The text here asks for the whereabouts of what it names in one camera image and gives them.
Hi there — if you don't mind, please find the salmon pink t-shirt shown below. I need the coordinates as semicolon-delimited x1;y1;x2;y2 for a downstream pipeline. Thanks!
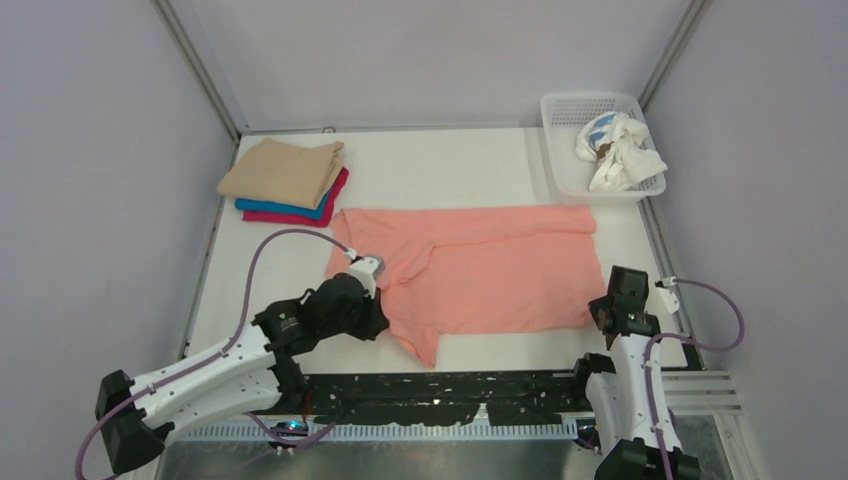
330;205;605;368

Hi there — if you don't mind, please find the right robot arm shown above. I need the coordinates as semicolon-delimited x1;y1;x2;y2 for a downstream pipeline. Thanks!
574;266;701;479

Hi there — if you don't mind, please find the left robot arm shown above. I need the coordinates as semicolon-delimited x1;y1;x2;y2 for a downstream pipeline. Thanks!
95;270;388;475

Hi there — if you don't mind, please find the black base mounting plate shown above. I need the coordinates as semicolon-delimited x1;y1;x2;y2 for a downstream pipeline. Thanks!
267;370;591;426

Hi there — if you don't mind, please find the magenta folded t-shirt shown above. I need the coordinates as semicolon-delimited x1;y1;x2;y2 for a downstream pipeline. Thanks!
234;168;349;228

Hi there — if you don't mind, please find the blue folded t-shirt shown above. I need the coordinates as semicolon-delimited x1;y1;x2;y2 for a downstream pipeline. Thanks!
234;192;334;220

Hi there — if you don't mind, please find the beige folded t-shirt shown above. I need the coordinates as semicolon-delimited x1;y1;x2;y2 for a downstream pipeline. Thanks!
217;139;344;209

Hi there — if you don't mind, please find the white crumpled t-shirt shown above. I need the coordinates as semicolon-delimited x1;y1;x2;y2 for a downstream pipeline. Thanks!
575;111;668;192

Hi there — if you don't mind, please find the white plastic basket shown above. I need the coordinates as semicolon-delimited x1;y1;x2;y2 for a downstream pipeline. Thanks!
540;91;666;206

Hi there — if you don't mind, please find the white slotted cable duct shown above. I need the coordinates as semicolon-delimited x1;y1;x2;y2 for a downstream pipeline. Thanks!
180;418;578;442

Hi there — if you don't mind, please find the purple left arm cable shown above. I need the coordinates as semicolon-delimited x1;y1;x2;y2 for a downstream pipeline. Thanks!
74;228;359;480

